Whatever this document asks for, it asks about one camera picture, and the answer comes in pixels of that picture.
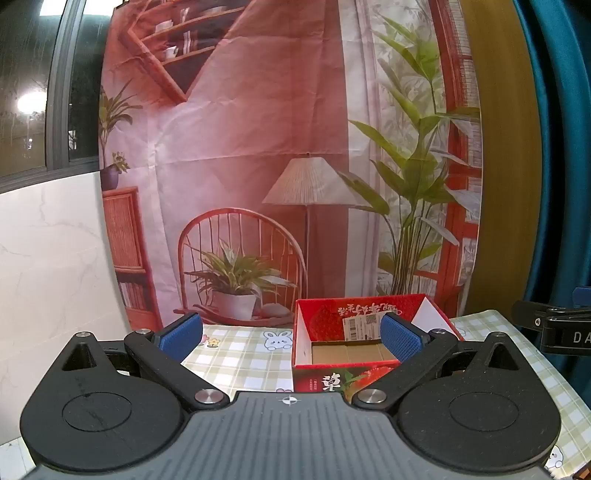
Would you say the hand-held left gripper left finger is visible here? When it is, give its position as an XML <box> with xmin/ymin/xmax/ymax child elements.
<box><xmin>60</xmin><ymin>311</ymin><xmax>230</xmax><ymax>412</ymax></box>

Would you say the brown wooden panel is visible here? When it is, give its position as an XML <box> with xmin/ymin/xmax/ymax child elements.
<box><xmin>459</xmin><ymin>0</ymin><xmax>543</xmax><ymax>319</ymax></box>

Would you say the red strawberry print cardboard box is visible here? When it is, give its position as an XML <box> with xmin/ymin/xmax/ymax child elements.
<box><xmin>291</xmin><ymin>293</ymin><xmax>465</xmax><ymax>394</ymax></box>

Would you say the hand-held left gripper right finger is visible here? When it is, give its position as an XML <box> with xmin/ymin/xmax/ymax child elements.
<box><xmin>353</xmin><ymin>311</ymin><xmax>526</xmax><ymax>412</ymax></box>

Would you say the green checked bunny print tablecloth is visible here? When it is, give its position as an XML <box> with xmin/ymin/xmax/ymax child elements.
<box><xmin>180</xmin><ymin>308</ymin><xmax>591</xmax><ymax>480</ymax></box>

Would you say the printed room scene wall poster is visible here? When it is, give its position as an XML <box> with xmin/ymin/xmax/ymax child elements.
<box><xmin>98</xmin><ymin>0</ymin><xmax>483</xmax><ymax>330</ymax></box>

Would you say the dark framed window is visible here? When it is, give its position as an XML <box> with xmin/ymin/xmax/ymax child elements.
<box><xmin>0</xmin><ymin>0</ymin><xmax>112</xmax><ymax>195</ymax></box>

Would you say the teal curtain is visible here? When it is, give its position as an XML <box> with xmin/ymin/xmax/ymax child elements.
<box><xmin>512</xmin><ymin>0</ymin><xmax>591</xmax><ymax>398</ymax></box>

